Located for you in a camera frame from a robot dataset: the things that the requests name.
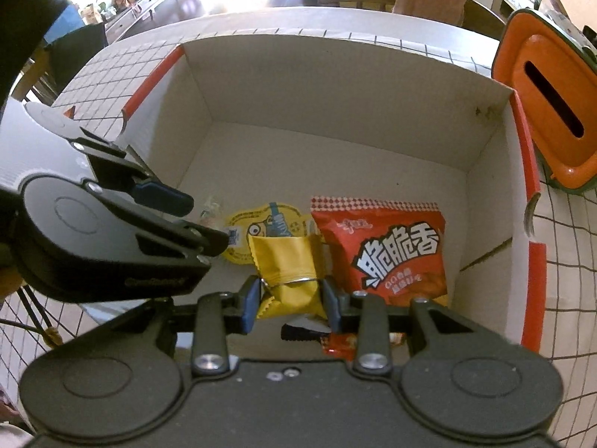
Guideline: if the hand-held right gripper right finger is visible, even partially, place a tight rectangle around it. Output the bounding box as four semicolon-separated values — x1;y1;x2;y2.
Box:
321;277;474;376

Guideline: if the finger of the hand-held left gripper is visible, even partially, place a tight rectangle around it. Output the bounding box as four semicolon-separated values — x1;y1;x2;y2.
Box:
99;190;230;263
69;137;195;218

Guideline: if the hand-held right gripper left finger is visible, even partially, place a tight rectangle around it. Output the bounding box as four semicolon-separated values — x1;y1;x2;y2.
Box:
93;276;263;376

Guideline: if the orange foil snack packet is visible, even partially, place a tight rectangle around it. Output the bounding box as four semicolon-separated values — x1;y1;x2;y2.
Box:
322;331;407;361

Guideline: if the yellow snack packet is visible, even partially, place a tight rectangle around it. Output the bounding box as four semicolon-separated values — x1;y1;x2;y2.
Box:
246;236;328;321

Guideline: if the red snack packet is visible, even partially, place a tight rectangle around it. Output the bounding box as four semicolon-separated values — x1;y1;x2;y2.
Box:
310;196;449;309

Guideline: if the orange cardboard box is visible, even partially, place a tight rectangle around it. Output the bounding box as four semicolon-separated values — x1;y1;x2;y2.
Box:
119;32;544;356

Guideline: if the clear wrapped candy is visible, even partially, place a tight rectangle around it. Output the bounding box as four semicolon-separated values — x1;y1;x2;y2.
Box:
200;196;225;225

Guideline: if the dark brown snack packet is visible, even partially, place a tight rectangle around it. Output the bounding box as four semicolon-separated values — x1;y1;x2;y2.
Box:
280;315;330;343

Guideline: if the round yellow cartoon packet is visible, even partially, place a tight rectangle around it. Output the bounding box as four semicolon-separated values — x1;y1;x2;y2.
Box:
219;202;312;267

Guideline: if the chair with dark cloth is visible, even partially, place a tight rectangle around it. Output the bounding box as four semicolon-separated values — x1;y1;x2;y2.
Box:
14;23;111;103

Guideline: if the dark television stand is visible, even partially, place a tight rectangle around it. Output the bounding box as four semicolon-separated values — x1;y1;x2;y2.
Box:
100;0;188;44

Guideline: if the clear plastic wrapper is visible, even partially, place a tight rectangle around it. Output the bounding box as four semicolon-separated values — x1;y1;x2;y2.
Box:
536;0;597;52

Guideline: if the black cable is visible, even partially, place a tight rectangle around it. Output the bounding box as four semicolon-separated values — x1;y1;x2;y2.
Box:
16;284;64;349

